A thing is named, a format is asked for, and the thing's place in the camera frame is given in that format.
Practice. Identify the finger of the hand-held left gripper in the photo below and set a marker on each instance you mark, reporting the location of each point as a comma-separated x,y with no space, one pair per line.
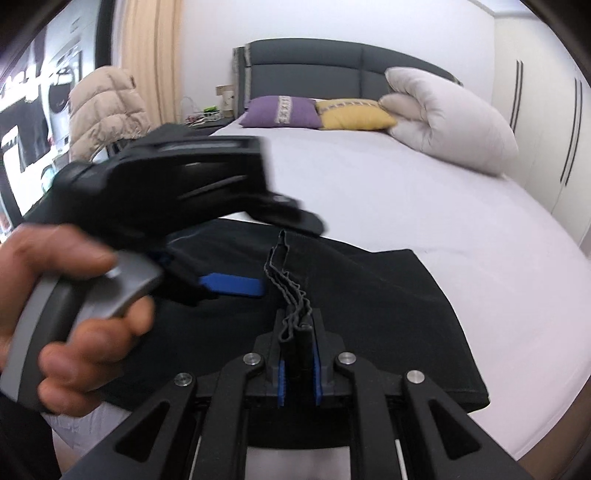
295,217
231,285

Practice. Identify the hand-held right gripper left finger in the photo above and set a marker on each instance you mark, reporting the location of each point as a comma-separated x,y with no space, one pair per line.
282,383

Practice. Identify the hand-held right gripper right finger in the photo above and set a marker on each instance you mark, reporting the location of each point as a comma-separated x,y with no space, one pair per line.
316,383

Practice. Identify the black denim pants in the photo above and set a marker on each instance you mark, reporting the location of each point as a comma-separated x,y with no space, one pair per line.
369,300

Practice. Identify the person's left hand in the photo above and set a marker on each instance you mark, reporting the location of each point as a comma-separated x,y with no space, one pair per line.
92,360

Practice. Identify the grey nightstand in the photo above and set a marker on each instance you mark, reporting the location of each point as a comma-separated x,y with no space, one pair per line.
207,128

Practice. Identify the bed with white sheet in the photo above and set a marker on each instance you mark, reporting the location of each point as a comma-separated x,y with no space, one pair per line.
369,184

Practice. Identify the beige puffer jacket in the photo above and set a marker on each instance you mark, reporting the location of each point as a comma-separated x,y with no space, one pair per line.
108,110

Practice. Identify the purple pillow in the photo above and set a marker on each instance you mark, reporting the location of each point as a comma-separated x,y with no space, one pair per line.
277,113

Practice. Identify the yellow pillow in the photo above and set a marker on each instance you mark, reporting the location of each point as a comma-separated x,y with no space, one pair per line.
355,117

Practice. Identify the beige curtain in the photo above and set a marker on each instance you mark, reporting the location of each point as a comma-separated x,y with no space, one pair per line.
150,55

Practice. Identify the grey padded headboard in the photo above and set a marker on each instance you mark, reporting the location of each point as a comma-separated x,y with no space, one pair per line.
300,69

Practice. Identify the folded white duvet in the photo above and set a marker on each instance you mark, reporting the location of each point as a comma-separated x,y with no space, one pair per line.
448,124

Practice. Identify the white wardrobe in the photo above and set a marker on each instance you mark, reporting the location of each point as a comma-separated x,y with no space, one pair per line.
545,115

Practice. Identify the small wooden frame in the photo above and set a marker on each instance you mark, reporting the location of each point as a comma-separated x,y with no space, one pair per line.
226,99

